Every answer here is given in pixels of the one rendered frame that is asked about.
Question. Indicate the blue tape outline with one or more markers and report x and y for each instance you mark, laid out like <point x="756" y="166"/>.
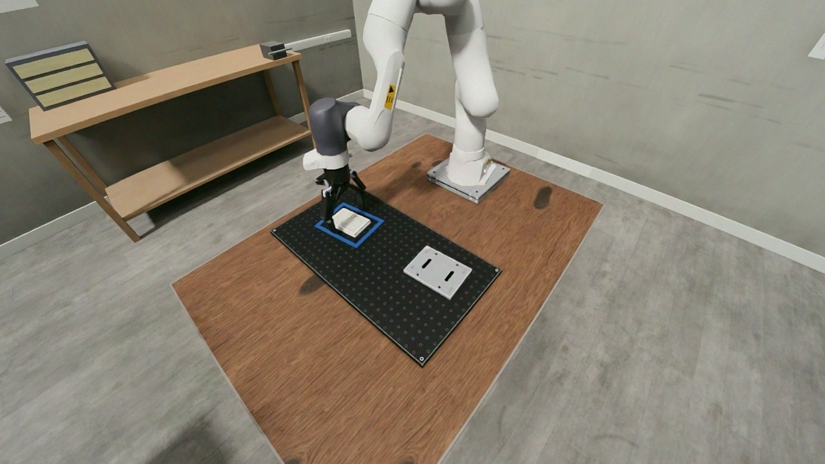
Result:
<point x="345" y="240"/>

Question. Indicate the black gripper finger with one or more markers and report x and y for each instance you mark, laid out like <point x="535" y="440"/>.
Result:
<point x="359" y="191"/>
<point x="328" y="205"/>

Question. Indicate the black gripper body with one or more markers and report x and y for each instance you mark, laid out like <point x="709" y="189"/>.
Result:
<point x="335" y="177"/>

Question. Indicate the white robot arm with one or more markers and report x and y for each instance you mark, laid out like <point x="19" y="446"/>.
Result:
<point x="334" y="123"/>

